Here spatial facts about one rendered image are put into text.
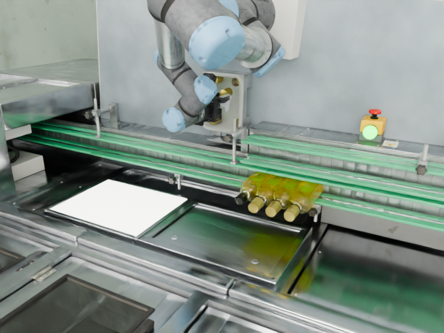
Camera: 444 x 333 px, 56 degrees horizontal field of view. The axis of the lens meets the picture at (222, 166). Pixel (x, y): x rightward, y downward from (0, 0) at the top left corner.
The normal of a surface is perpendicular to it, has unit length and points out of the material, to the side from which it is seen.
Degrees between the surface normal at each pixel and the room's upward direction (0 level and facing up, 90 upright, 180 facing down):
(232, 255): 90
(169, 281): 90
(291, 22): 4
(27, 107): 90
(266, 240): 90
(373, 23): 0
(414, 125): 0
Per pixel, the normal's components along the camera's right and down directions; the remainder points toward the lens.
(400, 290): 0.00, -0.93
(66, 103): 0.88, 0.18
